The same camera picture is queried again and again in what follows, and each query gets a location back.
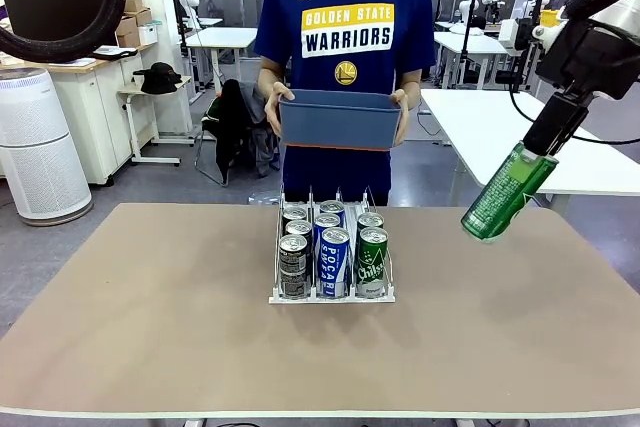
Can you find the black stand pole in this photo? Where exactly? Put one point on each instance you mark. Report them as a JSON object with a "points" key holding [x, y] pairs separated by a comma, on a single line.
{"points": [[522, 67]]}

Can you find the black beverage can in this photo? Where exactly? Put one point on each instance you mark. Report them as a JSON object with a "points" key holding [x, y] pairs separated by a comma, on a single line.
{"points": [[297, 226], [295, 209], [294, 272]]}

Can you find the blue plastic bin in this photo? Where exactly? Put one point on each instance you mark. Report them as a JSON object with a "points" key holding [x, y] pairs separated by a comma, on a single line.
{"points": [[340, 122]]}

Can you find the person's left hand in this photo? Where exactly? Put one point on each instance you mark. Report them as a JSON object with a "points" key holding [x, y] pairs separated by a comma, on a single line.
{"points": [[405, 112]]}

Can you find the black computer monitor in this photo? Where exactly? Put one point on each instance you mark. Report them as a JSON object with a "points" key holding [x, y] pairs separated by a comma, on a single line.
{"points": [[55, 12]]}

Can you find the person's right hand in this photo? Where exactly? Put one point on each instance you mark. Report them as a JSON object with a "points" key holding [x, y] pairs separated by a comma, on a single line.
{"points": [[275, 112]]}

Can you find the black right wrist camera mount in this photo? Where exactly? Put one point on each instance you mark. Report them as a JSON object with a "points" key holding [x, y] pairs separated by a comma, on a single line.
{"points": [[590, 57]]}

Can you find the small white box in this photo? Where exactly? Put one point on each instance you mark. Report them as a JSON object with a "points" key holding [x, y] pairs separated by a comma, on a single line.
{"points": [[149, 33]]}

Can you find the brown cardboard box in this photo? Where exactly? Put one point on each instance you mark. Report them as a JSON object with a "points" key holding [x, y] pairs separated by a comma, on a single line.
{"points": [[143, 17], [129, 39], [132, 1], [127, 24]]}

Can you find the green Chilsung soda can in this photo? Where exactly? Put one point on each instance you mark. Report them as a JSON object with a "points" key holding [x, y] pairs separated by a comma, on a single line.
{"points": [[372, 267], [492, 207], [371, 220]]}

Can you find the white background table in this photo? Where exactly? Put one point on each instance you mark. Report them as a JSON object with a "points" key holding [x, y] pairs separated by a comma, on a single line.
{"points": [[225, 37], [470, 42]]}

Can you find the white rolling side table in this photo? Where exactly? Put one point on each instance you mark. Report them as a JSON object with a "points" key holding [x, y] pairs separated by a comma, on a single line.
{"points": [[132, 97]]}

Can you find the black cap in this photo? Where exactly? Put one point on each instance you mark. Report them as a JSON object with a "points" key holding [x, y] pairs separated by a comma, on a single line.
{"points": [[157, 78]]}

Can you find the yellow plastic crate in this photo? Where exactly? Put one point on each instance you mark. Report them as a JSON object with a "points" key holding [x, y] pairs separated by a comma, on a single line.
{"points": [[552, 18]]}

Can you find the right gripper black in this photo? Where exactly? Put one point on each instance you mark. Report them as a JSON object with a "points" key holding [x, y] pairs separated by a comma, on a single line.
{"points": [[560, 122]]}

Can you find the white cabinet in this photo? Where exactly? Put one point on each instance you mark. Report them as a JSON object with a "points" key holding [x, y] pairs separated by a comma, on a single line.
{"points": [[85, 112]]}

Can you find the person's left forearm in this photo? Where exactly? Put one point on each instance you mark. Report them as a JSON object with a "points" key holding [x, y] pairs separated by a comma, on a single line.
{"points": [[410, 79]]}

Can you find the white air purifier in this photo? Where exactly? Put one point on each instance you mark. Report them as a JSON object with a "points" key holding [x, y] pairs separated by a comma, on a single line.
{"points": [[40, 147]]}

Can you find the black chair with clothes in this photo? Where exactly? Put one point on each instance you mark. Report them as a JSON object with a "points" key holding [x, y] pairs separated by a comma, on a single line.
{"points": [[235, 122]]}

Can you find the person's right forearm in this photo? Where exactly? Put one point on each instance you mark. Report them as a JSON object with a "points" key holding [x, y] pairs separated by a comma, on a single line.
{"points": [[272, 74]]}

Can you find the white rounded table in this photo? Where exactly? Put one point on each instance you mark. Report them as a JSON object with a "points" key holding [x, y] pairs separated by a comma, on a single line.
{"points": [[475, 147]]}

